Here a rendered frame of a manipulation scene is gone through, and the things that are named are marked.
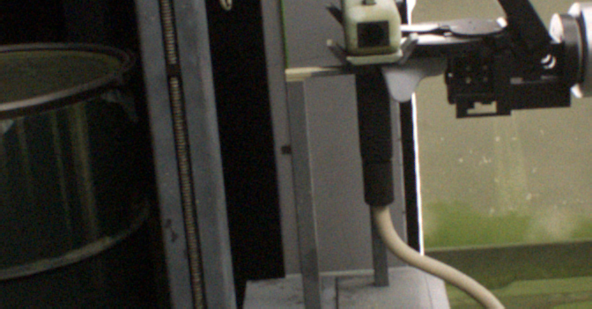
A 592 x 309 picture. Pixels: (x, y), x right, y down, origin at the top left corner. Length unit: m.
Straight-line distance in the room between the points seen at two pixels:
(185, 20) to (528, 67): 0.33
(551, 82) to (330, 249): 0.64
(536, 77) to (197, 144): 0.33
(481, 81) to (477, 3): 2.19
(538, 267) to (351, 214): 1.52
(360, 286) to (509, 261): 1.83
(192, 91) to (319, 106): 0.53
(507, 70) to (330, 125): 0.56
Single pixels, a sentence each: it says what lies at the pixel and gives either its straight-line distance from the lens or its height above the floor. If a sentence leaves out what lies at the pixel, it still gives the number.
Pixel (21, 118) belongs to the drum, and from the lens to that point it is 1.97.
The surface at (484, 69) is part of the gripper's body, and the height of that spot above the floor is 1.06.
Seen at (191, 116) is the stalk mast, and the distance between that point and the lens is 1.09.
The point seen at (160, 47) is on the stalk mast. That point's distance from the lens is 1.08.
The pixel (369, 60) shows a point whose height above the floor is 1.10.
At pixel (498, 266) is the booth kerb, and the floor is 0.11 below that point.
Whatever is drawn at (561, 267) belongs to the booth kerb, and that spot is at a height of 0.10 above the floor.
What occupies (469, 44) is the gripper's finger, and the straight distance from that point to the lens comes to 1.06.
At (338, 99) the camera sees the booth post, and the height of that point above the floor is 0.92.
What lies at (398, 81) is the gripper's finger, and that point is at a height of 1.06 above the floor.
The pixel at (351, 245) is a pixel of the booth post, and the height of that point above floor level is 0.70.
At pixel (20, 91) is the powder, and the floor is 0.86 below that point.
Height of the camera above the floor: 1.31
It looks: 16 degrees down
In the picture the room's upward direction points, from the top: 5 degrees counter-clockwise
